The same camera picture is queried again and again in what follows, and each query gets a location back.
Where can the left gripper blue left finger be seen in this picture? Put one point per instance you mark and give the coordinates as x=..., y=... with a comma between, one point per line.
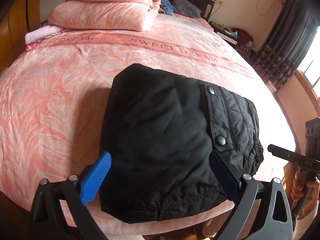
x=92, y=177

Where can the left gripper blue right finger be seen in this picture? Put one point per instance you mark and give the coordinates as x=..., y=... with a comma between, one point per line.
x=228, y=176

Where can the black pants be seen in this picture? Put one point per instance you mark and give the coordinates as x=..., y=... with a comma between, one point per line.
x=160, y=129

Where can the right hand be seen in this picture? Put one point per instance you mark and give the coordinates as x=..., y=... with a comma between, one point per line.
x=298, y=192

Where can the pink bed cover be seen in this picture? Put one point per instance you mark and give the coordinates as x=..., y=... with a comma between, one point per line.
x=53, y=97

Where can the dark patterned curtain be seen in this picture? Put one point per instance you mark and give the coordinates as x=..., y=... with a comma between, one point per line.
x=287, y=44

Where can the red clothes pile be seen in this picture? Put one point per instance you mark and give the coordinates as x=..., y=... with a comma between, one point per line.
x=243, y=36

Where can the dark nightstand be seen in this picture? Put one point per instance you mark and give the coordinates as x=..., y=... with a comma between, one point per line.
x=224, y=34

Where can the pink white knitted cloth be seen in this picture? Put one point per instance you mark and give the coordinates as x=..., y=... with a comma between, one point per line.
x=42, y=33

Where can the dark grey pillow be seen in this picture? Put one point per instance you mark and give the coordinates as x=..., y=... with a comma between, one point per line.
x=185, y=8

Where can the folded pink quilt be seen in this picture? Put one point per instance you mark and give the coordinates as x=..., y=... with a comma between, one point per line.
x=135, y=15

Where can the blue garment on bed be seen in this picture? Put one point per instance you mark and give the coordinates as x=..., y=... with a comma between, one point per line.
x=167, y=7

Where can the wooden wardrobe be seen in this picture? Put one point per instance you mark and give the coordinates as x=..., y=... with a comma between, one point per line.
x=18, y=17

